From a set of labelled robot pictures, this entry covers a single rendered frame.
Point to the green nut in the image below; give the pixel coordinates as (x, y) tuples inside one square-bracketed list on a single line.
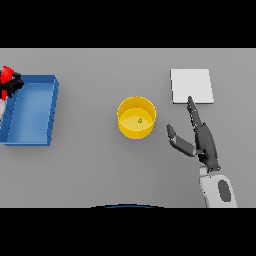
[(140, 120)]

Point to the pale square measuring scale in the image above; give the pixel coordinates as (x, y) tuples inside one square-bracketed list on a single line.
[(192, 86)]

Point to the blue tray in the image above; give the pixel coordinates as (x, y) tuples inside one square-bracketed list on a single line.
[(30, 110)]

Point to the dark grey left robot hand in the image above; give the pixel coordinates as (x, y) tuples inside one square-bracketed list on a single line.
[(12, 85)]

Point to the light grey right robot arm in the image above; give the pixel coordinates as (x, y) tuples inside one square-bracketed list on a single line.
[(216, 190)]

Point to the yellow bowl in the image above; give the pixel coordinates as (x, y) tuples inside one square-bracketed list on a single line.
[(136, 117)]

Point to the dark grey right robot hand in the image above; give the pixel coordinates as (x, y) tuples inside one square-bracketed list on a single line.
[(206, 143)]

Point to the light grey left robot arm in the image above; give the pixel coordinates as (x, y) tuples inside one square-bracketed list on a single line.
[(1, 108)]

